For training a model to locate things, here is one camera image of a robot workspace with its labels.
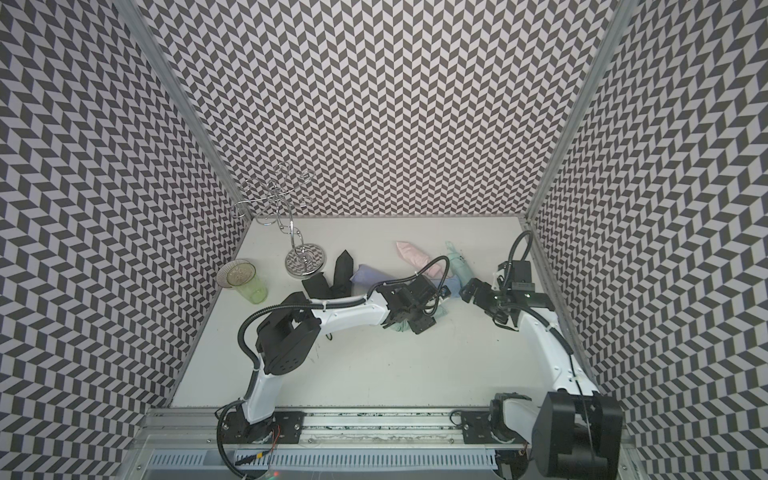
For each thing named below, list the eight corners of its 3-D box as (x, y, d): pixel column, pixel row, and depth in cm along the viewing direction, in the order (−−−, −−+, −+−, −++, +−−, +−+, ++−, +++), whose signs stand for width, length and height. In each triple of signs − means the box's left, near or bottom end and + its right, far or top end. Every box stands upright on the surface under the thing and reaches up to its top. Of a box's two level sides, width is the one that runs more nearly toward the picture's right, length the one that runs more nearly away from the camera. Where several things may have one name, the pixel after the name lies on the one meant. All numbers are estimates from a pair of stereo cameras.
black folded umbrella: (313, 306, 95) (312, 303, 94) (302, 284, 101) (301, 281, 99) (334, 295, 98) (333, 292, 96) (322, 274, 103) (321, 271, 102)
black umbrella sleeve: (331, 297, 97) (330, 293, 94) (338, 255, 108) (337, 250, 105) (350, 297, 97) (349, 293, 94) (355, 255, 108) (354, 250, 105)
